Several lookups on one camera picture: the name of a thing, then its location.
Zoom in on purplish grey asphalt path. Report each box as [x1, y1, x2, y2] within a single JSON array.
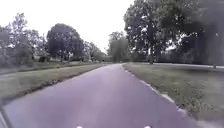
[[2, 63, 201, 128]]

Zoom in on row of trees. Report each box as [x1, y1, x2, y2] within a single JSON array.
[[0, 12, 113, 69], [107, 0, 224, 67]]

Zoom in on pale kerb strip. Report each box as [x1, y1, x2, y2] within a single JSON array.
[[121, 63, 224, 128]]

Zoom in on grey road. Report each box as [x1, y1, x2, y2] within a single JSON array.
[[139, 61, 224, 70]]

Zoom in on grass verge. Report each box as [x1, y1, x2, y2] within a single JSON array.
[[122, 62, 224, 125], [0, 62, 109, 101]]

